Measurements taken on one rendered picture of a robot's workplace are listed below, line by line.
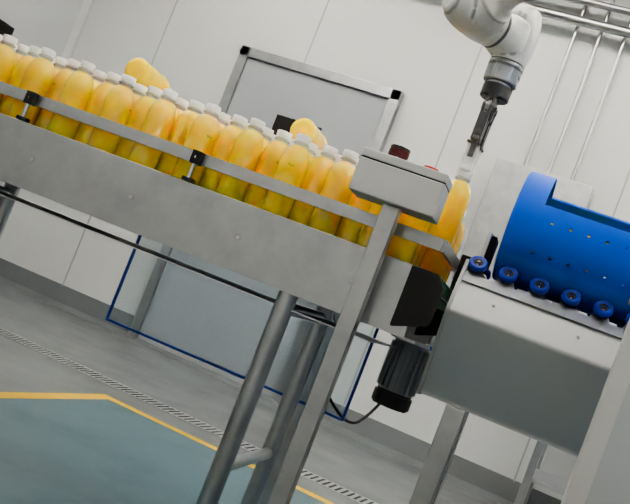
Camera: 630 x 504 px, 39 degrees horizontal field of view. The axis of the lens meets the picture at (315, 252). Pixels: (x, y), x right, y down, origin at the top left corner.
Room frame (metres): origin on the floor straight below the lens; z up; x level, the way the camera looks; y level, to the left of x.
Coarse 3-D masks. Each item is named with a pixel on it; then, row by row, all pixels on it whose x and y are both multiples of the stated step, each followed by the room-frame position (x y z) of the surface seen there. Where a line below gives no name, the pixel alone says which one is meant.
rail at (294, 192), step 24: (24, 96) 2.32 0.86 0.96; (96, 120) 2.26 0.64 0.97; (144, 144) 2.22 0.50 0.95; (168, 144) 2.20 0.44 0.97; (216, 168) 2.16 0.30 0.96; (240, 168) 2.15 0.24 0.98; (288, 192) 2.11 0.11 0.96; (312, 192) 2.09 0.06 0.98; (360, 216) 2.06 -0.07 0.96; (432, 240) 2.01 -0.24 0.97
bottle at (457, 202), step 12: (456, 180) 2.18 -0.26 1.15; (468, 180) 2.18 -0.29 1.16; (456, 192) 2.17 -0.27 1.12; (468, 192) 2.18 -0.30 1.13; (456, 204) 2.16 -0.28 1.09; (444, 216) 2.17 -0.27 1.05; (456, 216) 2.17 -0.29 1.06; (432, 228) 2.18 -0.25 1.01; (444, 228) 2.17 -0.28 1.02; (456, 228) 2.18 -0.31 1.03
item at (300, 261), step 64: (0, 128) 2.30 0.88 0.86; (0, 192) 2.47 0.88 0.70; (64, 192) 2.24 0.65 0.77; (128, 192) 2.19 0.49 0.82; (192, 192) 2.15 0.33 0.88; (256, 256) 2.09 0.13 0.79; (320, 256) 2.05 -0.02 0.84; (320, 320) 2.14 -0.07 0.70; (384, 320) 2.00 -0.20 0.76; (256, 384) 2.07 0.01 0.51
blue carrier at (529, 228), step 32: (544, 192) 2.05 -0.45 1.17; (512, 224) 2.04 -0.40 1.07; (544, 224) 2.02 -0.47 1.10; (576, 224) 2.00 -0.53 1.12; (608, 224) 2.21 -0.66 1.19; (512, 256) 2.06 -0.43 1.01; (544, 256) 2.02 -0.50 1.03; (576, 256) 2.00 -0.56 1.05; (608, 256) 1.98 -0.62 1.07; (576, 288) 2.03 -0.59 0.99; (608, 288) 1.99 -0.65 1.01
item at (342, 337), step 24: (384, 216) 1.94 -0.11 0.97; (384, 240) 1.94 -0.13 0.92; (360, 264) 1.94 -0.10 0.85; (360, 288) 1.94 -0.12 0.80; (360, 312) 1.94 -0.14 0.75; (336, 336) 1.94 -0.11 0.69; (336, 360) 1.94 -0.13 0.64; (312, 408) 1.94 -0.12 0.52; (312, 432) 1.94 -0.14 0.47; (288, 456) 1.94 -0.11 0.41; (288, 480) 1.94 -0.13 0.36
